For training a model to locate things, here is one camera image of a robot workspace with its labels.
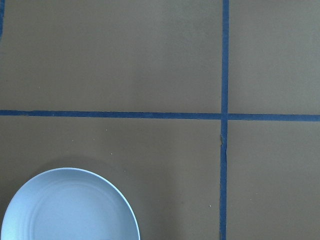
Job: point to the light blue plate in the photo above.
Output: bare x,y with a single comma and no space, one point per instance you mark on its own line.
69,204

